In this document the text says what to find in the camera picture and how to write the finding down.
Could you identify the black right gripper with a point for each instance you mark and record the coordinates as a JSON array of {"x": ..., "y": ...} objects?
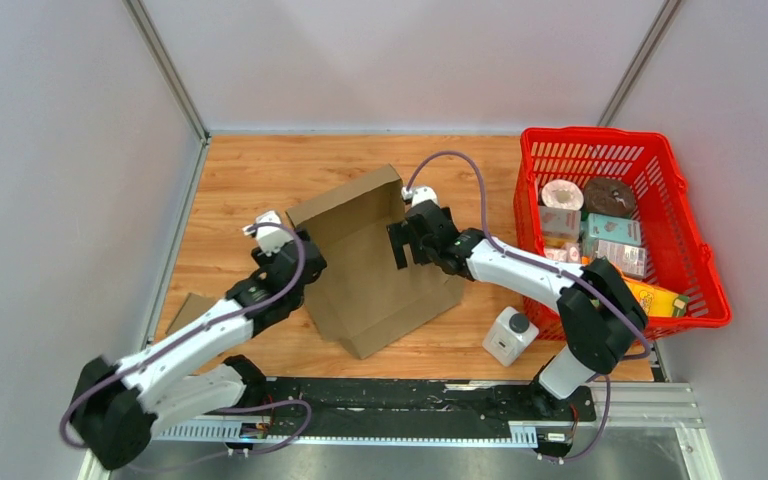
[{"x": 399, "y": 235}]

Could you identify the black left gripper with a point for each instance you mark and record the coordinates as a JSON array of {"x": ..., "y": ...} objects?
[{"x": 264, "y": 262}]

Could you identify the large cardboard sheet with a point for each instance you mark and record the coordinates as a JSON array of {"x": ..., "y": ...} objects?
[{"x": 362, "y": 300}]

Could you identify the small brown cardboard box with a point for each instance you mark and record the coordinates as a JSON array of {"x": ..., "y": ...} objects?
[{"x": 193, "y": 307}]

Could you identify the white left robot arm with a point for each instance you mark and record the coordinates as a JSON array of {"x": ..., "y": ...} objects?
[{"x": 118, "y": 407}]

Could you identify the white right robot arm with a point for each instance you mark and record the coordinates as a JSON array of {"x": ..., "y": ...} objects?
[{"x": 599, "y": 314}]

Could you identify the pink grey snack box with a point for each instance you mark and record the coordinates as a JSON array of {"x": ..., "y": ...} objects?
[{"x": 560, "y": 225}]

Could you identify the teal snack box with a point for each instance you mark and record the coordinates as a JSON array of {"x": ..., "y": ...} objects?
[{"x": 614, "y": 229}]

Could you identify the white printed snack box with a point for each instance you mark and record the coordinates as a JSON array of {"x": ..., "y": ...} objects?
[{"x": 630, "y": 260}]

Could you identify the yellow orange snack box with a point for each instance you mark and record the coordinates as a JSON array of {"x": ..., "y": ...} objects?
[{"x": 657, "y": 301}]

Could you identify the white bottle black cap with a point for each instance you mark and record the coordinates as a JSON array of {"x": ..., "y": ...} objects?
[{"x": 510, "y": 334}]

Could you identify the white tissue roll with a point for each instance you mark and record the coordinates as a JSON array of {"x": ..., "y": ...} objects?
[{"x": 562, "y": 194}]

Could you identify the pink white small packet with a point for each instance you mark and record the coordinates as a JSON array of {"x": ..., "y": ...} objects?
[{"x": 568, "y": 252}]

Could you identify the brown round chocolate pastry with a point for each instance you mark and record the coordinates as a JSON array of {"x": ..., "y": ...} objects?
[{"x": 609, "y": 196}]

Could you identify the red plastic basket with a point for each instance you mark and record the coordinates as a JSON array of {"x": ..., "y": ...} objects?
[{"x": 678, "y": 258}]

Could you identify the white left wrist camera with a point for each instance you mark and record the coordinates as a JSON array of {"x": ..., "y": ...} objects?
[{"x": 267, "y": 230}]

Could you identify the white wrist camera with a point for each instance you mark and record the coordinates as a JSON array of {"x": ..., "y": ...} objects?
[
  {"x": 413, "y": 196},
  {"x": 267, "y": 230}
]

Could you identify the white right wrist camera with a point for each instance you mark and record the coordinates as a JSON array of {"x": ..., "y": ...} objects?
[{"x": 413, "y": 196}]

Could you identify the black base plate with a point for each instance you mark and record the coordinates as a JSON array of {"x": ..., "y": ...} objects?
[{"x": 402, "y": 411}]

